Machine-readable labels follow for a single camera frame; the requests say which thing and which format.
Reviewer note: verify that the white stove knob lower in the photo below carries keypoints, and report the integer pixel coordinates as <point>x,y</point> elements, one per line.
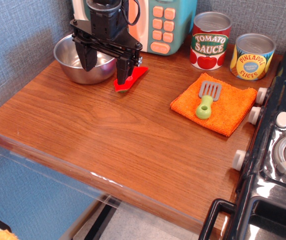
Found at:
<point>238,159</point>

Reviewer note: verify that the clear acrylic table guard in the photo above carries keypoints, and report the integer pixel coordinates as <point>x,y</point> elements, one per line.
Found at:
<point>137,171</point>

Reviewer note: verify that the pineapple slices can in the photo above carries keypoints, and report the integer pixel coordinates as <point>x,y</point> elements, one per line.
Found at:
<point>252,56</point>

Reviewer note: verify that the green handled grey spatula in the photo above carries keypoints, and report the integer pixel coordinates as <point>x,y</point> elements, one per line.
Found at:
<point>209,93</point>

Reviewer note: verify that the orange folded cloth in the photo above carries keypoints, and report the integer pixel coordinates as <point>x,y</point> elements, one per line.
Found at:
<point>228,111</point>

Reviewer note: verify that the white stove knob middle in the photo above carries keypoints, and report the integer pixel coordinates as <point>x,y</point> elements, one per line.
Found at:
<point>254,114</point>

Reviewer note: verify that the red toy chili pepper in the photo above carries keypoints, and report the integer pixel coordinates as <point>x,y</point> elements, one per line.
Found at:
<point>131,80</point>

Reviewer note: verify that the teal toy microwave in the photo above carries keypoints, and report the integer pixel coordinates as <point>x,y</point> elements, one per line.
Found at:
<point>163,24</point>

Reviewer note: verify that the tomato sauce can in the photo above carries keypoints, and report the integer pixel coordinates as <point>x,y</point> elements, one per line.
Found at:
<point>210,36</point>

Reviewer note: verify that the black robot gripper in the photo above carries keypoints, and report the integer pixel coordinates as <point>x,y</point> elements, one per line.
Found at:
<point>107,32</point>

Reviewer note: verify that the black oven door handle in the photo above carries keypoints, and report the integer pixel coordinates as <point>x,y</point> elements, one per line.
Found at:
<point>218,205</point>

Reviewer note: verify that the white stove knob upper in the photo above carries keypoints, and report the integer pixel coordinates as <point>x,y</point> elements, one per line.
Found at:
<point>261,94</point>

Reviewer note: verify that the white stove knob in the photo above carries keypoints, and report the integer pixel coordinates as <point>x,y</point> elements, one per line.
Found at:
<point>261,94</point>
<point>254,114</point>
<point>238,159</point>

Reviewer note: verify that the black toy stove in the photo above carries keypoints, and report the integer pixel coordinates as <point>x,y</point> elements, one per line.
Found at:
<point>261,200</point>

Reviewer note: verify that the orange plush toy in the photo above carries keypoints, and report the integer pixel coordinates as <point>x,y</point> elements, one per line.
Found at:
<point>6,235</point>

